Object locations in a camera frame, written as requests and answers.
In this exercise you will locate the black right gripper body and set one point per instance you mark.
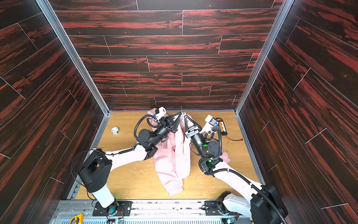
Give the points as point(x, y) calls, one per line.
point(191, 132)

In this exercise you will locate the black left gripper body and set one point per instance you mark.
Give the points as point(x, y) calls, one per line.
point(168, 125)

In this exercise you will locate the pink zip jacket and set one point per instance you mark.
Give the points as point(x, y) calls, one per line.
point(172, 160)

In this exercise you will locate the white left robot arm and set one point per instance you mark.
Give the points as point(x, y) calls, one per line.
point(95, 170)

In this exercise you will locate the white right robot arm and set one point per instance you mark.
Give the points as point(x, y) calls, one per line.
point(259, 202)

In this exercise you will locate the small white tape roll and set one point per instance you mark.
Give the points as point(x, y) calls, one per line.
point(115, 130)

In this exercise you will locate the yellow tape measure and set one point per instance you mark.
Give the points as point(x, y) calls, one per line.
point(77, 219)

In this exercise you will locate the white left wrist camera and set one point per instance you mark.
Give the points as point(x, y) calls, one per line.
point(159, 113)

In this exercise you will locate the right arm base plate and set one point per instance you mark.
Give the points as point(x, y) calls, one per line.
point(216, 208)

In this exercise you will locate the aluminium front rail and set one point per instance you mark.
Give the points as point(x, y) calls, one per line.
point(145, 211)

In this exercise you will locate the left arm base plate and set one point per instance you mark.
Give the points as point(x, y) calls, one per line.
point(123, 208)

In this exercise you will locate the aluminium corner post right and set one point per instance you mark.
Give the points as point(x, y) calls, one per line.
point(278, 22)

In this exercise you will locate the aluminium corner post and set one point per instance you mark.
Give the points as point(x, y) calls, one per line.
point(278, 22)
point(57, 27)

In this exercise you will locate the aluminium corner post left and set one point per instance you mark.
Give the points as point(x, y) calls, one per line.
point(57, 27)

